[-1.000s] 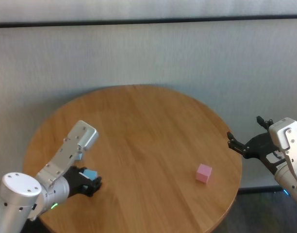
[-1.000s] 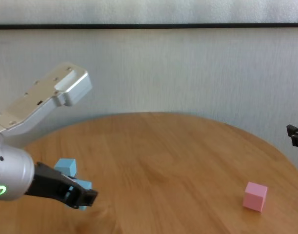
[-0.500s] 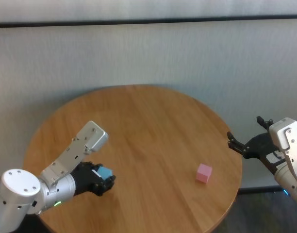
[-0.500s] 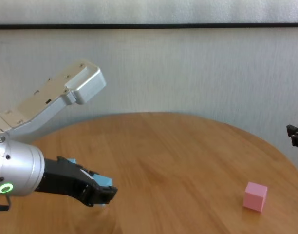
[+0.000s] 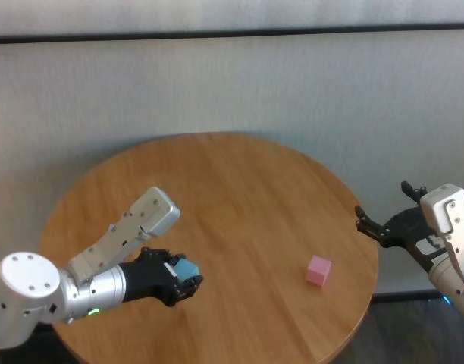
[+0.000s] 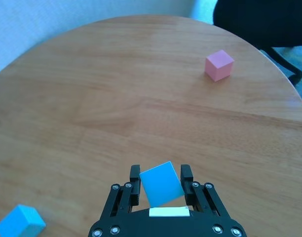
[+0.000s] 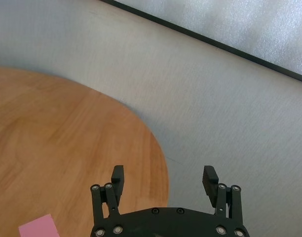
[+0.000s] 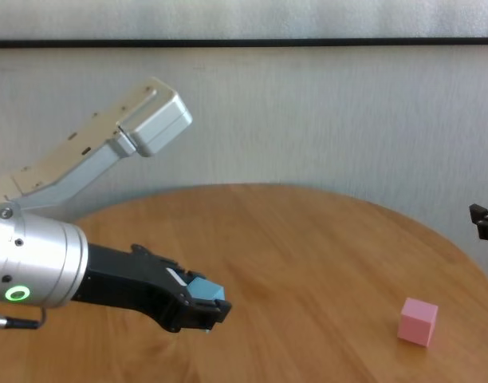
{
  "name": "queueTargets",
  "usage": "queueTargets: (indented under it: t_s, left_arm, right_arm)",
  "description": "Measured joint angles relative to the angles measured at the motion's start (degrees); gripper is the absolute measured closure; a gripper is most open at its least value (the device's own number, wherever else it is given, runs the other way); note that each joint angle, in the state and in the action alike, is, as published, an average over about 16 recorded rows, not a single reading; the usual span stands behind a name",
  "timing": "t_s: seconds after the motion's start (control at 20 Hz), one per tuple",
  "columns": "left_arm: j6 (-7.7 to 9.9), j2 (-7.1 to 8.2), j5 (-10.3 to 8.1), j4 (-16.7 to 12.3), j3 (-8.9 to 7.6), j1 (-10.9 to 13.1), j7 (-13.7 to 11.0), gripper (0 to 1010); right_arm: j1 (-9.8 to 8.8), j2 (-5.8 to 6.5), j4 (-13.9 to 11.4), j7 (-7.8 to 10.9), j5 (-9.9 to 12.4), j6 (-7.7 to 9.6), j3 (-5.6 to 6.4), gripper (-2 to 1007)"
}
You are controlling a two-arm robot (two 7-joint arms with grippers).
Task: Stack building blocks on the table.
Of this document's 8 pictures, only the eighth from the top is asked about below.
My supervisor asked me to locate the black wall rail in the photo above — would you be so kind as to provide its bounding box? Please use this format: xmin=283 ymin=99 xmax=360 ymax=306
xmin=0 ymin=38 xmax=488 ymax=49

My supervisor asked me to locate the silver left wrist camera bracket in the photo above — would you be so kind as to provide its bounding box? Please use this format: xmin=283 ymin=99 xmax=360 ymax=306
xmin=0 ymin=77 xmax=194 ymax=223

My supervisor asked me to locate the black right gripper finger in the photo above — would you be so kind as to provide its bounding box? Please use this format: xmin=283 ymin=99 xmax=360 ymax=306
xmin=469 ymin=203 xmax=488 ymax=243

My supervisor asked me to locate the pink cube block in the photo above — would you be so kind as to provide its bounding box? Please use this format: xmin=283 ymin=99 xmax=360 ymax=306
xmin=397 ymin=297 xmax=439 ymax=348

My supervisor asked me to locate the light blue cube block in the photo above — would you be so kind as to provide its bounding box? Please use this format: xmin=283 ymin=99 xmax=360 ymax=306
xmin=186 ymin=277 xmax=226 ymax=304

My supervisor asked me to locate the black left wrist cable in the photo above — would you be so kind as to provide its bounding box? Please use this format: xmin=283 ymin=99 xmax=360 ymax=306
xmin=0 ymin=306 xmax=48 ymax=330

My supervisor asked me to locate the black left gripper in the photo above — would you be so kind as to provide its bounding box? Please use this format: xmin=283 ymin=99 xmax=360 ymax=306
xmin=70 ymin=243 xmax=233 ymax=334

